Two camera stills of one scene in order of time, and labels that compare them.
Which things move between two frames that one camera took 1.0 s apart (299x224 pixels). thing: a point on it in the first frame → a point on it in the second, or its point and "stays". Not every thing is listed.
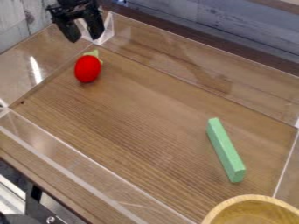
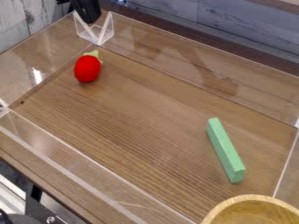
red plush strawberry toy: (88, 66) stays
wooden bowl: (254, 209) stays
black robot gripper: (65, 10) → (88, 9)
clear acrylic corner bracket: (107, 33) stays
